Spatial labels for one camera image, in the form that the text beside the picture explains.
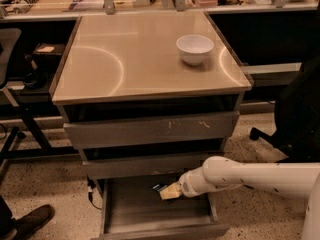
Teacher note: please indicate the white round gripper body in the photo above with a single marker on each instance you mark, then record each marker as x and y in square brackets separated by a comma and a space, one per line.
[185, 185]

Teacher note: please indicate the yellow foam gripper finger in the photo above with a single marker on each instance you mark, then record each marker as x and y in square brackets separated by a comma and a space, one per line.
[172, 191]

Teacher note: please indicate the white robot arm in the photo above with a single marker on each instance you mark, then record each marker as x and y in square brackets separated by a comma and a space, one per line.
[297, 180]

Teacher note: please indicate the middle grey drawer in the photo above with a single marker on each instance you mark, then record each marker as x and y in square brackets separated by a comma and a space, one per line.
[145, 165]

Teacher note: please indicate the open bottom grey drawer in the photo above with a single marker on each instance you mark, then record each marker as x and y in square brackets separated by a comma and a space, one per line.
[133, 210]

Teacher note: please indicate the top grey drawer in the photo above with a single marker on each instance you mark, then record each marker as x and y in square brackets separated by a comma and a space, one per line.
[151, 130]

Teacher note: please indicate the grey drawer cabinet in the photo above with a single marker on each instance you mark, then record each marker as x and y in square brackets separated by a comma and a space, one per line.
[129, 67]

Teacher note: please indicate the black office chair right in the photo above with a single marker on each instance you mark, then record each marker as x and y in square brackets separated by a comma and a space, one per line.
[297, 116]

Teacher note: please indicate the white ceramic bowl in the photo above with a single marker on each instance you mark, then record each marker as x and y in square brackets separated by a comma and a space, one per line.
[194, 49]

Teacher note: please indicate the brown shoe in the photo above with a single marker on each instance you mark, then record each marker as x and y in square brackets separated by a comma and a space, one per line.
[24, 227]

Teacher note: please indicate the black box under desk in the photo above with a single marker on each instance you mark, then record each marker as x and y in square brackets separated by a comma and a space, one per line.
[48, 55]

